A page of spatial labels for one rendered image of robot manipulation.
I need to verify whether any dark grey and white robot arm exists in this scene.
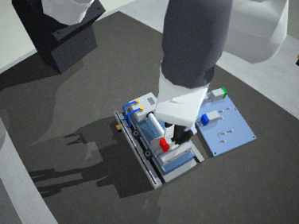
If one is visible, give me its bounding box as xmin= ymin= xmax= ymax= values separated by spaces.
xmin=41 ymin=0 xmax=289 ymax=127

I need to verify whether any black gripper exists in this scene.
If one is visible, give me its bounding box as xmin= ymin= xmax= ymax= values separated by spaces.
xmin=164 ymin=122 xmax=200 ymax=150

